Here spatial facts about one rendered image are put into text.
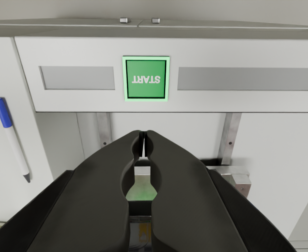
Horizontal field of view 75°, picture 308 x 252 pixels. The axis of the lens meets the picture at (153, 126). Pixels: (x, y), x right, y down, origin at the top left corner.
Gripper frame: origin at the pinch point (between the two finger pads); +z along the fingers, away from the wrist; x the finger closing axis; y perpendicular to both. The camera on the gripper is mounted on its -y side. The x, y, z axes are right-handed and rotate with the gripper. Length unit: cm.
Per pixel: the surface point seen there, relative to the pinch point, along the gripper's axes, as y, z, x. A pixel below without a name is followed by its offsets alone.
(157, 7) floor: -10, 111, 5
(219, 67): -0.6, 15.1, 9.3
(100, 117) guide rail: 11.6, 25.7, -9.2
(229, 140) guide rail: 17.2, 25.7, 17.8
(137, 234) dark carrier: 41.6, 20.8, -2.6
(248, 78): 0.8, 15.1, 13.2
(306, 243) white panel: 59, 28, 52
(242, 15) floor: -6, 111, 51
